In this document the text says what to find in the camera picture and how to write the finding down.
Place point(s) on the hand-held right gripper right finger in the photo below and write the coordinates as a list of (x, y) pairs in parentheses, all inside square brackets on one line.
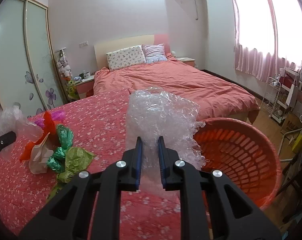
[(161, 155)]

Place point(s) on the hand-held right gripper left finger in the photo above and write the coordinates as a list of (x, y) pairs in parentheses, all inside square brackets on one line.
[(138, 155)]

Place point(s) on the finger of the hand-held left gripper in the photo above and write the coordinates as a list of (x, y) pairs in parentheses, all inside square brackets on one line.
[(3, 142)]

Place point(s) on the clear plastic bag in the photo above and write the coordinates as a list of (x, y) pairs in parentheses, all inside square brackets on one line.
[(16, 122)]

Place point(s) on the beige paper tissue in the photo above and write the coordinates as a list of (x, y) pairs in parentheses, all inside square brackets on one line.
[(39, 157)]

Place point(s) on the clear bubble wrap sheet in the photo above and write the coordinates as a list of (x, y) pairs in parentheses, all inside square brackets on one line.
[(161, 112)]

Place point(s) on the orange plastic basket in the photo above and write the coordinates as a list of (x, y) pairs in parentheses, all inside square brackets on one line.
[(241, 155)]

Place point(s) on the orange-red plastic bag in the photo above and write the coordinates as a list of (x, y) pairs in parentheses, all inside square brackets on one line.
[(49, 126)]

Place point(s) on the red floral quilt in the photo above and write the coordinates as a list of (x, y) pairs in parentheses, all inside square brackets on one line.
[(103, 120)]

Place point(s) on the green foil wrapper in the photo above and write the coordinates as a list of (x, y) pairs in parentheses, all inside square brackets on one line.
[(55, 160), (65, 136)]

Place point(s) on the light green plastic bag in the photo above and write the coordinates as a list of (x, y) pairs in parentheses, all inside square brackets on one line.
[(77, 158)]

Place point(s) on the magenta plastic bag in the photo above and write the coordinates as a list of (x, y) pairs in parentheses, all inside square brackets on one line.
[(59, 115)]

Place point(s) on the pink duvet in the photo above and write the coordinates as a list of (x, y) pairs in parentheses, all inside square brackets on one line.
[(178, 85)]

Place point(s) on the green plush toy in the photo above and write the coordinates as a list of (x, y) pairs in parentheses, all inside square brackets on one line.
[(71, 90)]

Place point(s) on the pink white nightstand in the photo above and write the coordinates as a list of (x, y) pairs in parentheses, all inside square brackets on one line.
[(84, 87)]

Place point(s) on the flower-print sliding wardrobe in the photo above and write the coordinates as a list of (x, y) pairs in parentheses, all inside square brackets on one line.
[(13, 55)]

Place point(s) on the white mug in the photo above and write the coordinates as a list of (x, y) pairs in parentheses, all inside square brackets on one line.
[(86, 75)]

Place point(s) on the wooden nightstand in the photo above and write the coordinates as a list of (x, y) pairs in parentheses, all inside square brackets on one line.
[(187, 61)]

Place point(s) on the clear tube of plush toys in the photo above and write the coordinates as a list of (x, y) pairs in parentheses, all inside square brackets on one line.
[(63, 65)]

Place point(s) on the white floral pillow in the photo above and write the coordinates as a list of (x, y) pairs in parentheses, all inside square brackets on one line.
[(126, 57)]

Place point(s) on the pink striped pillow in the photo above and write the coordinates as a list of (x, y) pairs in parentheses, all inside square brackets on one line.
[(153, 52)]

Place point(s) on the beige bed headboard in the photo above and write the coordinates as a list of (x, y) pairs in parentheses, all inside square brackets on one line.
[(121, 43)]

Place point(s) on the pink curtain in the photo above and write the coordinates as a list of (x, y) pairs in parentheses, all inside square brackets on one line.
[(253, 62)]

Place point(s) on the cardboard box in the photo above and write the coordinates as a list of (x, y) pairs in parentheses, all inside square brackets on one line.
[(291, 125)]

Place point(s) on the white shelf cart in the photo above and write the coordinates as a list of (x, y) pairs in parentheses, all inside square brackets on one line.
[(287, 97)]

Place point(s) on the white wall socket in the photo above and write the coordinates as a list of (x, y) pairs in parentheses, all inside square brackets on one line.
[(83, 44)]

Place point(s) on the white pipe duct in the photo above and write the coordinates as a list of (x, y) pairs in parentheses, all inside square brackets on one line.
[(196, 5)]

